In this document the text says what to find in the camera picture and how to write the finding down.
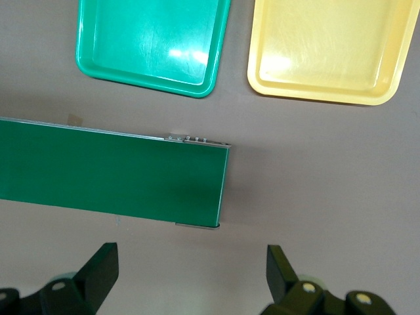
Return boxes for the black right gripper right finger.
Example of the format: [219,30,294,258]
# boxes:
[262,244,394,315]

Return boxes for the yellow plastic tray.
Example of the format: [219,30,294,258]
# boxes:
[246,0,420,106]

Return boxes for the green plastic tray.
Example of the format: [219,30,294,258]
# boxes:
[75,0,232,98]

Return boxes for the green conveyor belt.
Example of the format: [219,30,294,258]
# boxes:
[0,116,232,230]

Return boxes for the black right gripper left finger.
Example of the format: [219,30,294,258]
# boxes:
[0,242,119,315]

